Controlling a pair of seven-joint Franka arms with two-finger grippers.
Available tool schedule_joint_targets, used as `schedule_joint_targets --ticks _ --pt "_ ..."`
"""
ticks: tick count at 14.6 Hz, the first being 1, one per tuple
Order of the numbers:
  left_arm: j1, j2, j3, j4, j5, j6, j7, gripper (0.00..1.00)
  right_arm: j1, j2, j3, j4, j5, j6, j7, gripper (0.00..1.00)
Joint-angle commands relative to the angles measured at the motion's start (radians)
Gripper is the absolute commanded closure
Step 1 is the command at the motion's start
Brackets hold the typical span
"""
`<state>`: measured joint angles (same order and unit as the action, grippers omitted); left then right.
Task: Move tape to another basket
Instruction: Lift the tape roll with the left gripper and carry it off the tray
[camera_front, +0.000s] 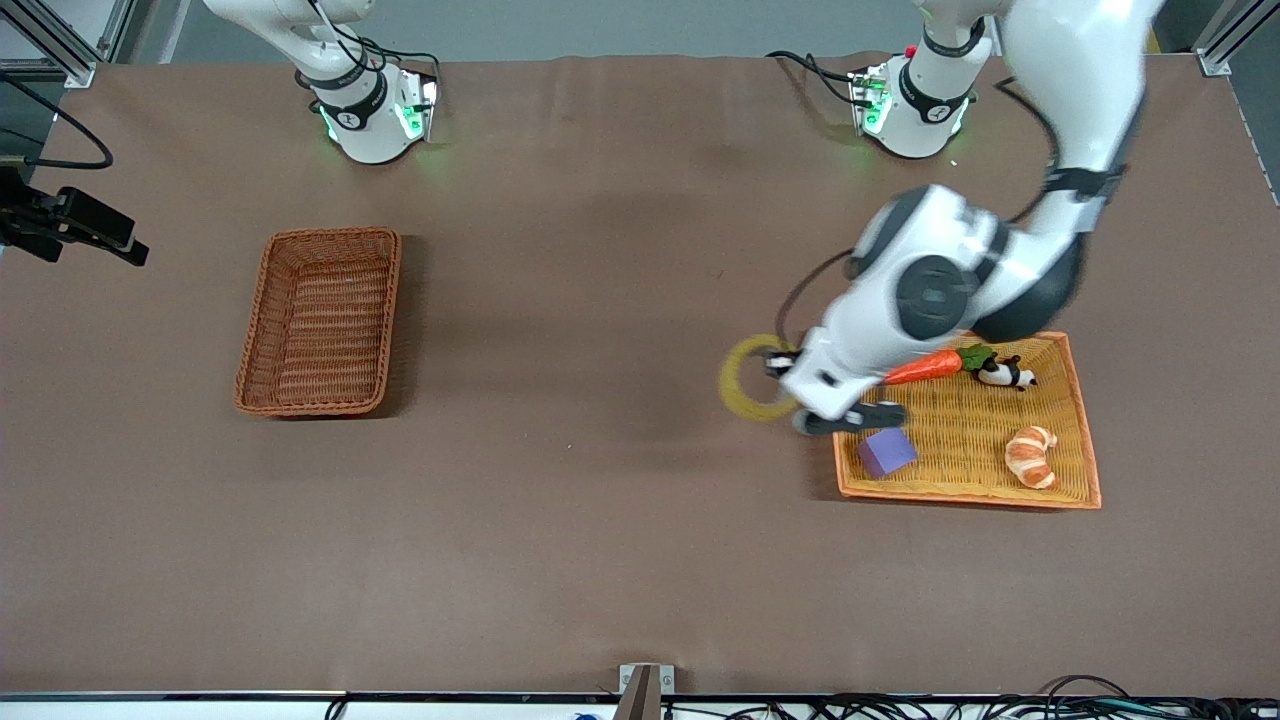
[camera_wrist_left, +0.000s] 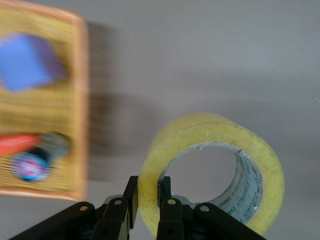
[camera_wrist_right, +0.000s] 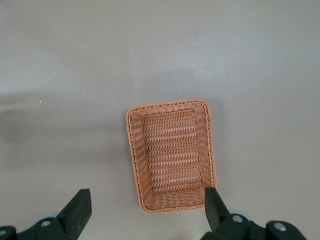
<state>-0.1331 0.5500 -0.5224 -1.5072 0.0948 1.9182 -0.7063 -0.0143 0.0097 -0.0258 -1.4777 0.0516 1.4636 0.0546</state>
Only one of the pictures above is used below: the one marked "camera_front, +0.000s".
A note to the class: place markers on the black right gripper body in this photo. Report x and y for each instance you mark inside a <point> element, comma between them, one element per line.
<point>40,218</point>

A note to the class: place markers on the yellowish clear tape roll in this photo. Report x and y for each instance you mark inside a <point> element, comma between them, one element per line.
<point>735,400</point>

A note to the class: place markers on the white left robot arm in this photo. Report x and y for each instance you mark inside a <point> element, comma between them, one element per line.
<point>1070,80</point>

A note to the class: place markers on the orange flat wicker basket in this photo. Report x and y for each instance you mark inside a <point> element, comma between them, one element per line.
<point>960,450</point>

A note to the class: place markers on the brown deep wicker basket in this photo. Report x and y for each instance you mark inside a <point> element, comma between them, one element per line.
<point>320,320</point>

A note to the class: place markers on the purple cube block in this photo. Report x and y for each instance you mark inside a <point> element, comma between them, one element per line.
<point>886,452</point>

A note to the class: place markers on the orange toy carrot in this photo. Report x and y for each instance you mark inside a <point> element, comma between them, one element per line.
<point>925,367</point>

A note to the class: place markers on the black white panda toy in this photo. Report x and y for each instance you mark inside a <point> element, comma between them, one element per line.
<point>1005,372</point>

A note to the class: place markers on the toy croissant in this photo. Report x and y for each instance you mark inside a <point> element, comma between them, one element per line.
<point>1030,455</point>

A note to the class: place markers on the aluminium frame profile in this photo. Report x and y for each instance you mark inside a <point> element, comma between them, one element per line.
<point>60,40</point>
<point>1230,35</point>

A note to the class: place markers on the metal camera bracket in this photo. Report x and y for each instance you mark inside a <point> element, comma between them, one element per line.
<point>642,690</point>

